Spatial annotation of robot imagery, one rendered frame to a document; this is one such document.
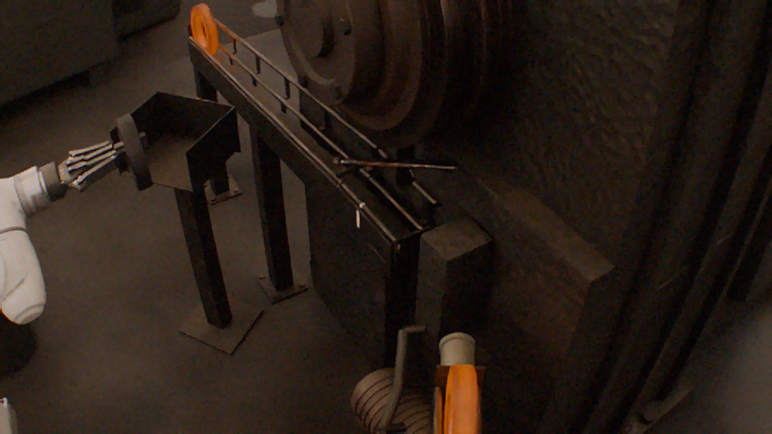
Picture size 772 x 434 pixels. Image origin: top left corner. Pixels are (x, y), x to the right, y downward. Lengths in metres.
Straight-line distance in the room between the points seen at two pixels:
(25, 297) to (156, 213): 1.38
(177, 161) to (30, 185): 0.53
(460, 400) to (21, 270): 0.78
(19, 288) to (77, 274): 1.19
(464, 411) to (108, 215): 1.91
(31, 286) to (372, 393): 0.66
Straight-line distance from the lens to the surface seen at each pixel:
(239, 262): 2.23
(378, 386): 1.23
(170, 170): 1.65
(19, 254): 1.23
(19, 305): 1.21
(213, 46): 2.12
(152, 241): 2.39
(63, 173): 1.31
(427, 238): 1.09
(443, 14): 0.87
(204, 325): 2.06
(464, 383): 0.92
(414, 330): 1.21
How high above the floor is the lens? 1.53
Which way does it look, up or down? 41 degrees down
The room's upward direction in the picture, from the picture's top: 1 degrees clockwise
